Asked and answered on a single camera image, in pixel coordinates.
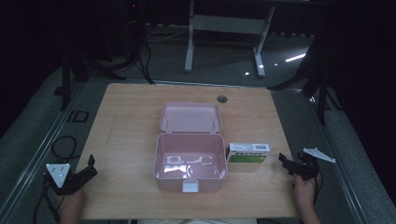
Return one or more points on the person's left hand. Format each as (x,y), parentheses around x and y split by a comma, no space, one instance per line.
(72,200)

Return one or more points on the person's right hand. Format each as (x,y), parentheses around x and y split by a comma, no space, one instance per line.
(305,189)

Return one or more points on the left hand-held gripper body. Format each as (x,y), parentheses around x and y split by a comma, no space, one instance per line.
(59,174)

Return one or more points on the green and white medicine box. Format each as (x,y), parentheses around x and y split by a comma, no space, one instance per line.
(249,154)

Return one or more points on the black tripod stand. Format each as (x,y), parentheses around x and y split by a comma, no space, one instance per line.
(317,81)
(93,62)

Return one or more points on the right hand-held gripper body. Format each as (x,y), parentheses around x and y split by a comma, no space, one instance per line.
(306,168)

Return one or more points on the white metal desk frame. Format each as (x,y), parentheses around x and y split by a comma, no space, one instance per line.
(229,24)

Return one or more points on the pink plastic storage box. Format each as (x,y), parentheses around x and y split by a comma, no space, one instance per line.
(190,146)

